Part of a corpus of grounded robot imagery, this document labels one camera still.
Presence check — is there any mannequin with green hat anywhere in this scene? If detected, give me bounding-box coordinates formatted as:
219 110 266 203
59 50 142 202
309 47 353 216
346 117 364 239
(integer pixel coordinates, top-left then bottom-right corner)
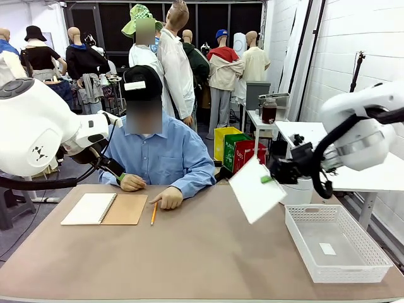
121 3 165 86

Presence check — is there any white paper sheet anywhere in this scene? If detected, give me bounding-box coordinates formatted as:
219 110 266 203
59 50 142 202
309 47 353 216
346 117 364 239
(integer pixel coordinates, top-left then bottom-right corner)
228 155 288 225

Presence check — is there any mannequin in cream shirt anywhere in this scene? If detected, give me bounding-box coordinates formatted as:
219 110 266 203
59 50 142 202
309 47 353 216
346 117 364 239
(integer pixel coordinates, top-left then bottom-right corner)
241 30 271 83

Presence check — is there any white perforated plastic basket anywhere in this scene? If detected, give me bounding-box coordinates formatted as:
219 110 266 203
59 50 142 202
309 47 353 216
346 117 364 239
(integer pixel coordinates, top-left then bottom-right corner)
284 204 394 284

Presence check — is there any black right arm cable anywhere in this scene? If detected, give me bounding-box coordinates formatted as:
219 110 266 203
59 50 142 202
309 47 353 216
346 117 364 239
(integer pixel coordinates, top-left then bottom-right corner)
311 107 404 199

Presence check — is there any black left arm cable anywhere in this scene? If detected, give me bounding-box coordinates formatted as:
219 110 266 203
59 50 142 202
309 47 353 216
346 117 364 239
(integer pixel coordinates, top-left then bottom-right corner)
0 119 118 191

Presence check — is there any person's right hand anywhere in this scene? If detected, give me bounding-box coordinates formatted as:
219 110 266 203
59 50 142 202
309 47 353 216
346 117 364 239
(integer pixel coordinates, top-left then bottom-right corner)
119 173 147 193

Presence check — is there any glass jar with brown liquid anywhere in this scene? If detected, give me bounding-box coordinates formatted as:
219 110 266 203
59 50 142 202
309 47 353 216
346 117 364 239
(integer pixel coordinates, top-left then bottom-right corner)
261 97 278 125

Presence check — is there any tall mannequin in white shirt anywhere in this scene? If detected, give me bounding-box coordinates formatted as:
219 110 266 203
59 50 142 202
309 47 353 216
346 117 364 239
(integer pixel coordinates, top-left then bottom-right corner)
157 0 196 124

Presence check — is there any small white table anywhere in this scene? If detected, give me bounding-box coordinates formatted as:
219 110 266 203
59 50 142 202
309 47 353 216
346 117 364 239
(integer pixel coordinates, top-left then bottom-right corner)
242 109 293 186

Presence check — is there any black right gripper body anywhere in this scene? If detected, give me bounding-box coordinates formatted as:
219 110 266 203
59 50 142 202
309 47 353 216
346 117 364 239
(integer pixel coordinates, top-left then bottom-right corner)
289 141 323 184

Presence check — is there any wooden stand with black pads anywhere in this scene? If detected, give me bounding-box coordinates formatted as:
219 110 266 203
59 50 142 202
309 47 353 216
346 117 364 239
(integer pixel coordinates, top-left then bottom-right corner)
214 159 234 184

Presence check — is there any mannequin in green hoodie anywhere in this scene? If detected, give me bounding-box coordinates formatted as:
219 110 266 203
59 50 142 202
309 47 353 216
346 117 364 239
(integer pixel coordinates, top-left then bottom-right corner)
182 29 211 110

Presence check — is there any person's left forearm blue sleeve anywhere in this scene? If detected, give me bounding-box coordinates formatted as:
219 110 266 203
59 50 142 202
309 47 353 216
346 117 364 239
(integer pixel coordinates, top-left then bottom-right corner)
178 163 217 200

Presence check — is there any red shopping bag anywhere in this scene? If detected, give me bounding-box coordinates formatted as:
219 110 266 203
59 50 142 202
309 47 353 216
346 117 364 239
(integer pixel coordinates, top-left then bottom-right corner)
232 140 268 174

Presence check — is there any green shopping bag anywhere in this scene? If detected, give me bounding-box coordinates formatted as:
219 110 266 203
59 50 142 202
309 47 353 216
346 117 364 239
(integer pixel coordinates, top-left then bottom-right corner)
223 133 253 173

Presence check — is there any person's left hand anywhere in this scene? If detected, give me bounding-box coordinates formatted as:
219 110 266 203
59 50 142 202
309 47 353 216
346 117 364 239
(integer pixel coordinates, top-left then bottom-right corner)
148 186 184 210

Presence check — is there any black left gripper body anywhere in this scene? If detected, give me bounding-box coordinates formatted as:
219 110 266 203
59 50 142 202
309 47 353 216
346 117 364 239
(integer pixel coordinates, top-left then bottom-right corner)
68 138 110 167

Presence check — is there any mannequin with blue cap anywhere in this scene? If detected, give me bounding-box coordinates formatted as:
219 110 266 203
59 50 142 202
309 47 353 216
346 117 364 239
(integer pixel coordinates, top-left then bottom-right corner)
206 29 246 140

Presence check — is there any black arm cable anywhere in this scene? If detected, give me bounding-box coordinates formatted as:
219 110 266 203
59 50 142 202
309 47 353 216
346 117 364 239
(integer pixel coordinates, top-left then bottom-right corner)
311 107 404 199
0 119 118 191

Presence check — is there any grey cabinet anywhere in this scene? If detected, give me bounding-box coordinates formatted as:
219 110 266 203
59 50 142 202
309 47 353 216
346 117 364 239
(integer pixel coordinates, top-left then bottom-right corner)
245 81 271 111

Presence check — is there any yellow shopping bag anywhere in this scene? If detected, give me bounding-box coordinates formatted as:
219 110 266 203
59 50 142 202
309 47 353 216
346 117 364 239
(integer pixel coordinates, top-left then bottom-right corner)
213 126 243 162

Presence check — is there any mannequin in black sweater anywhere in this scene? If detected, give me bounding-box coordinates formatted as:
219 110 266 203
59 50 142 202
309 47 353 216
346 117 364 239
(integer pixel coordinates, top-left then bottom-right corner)
65 27 111 115

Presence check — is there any brown spiral notebook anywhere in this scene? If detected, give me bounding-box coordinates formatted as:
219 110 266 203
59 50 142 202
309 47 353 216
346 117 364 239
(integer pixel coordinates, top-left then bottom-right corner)
60 193 148 226

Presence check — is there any white lidded trash bin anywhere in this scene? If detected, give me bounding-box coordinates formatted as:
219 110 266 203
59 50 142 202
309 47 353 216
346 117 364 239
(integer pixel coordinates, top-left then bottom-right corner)
280 176 314 206

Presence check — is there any black tripod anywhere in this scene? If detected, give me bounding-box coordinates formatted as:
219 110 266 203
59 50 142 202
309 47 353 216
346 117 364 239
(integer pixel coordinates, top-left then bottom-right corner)
349 50 367 94

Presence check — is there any dark grey step stool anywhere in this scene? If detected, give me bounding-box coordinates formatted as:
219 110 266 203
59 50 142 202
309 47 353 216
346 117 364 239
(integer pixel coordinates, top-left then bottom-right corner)
0 186 37 231

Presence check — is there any large white side table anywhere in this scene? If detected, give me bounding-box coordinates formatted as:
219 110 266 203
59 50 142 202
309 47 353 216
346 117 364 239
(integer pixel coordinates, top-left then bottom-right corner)
275 121 404 231

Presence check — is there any mannequin with black hat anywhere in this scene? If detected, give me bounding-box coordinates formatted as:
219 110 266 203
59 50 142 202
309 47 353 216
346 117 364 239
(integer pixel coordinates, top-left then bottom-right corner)
19 25 68 82

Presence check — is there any small white label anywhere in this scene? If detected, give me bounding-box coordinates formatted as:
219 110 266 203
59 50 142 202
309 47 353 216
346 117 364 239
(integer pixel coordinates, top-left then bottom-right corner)
318 242 336 256

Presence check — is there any black baseball cap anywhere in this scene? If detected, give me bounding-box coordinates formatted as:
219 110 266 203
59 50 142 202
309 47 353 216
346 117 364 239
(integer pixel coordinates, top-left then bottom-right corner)
122 64 163 102

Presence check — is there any metal tray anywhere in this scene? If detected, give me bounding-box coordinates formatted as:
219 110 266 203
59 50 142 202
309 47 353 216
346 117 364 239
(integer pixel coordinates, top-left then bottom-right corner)
258 92 290 109

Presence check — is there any person in blue shirt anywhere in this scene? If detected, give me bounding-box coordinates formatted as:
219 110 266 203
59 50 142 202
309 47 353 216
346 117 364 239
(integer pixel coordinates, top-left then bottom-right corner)
98 100 217 200

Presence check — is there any person's right forearm blue sleeve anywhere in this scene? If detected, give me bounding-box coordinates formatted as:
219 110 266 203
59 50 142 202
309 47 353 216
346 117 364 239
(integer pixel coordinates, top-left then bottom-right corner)
98 167 127 187

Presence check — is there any mannequin in blue white jacket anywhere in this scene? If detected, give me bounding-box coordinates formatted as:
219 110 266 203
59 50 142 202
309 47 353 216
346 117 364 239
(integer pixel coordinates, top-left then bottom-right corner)
0 27 28 88

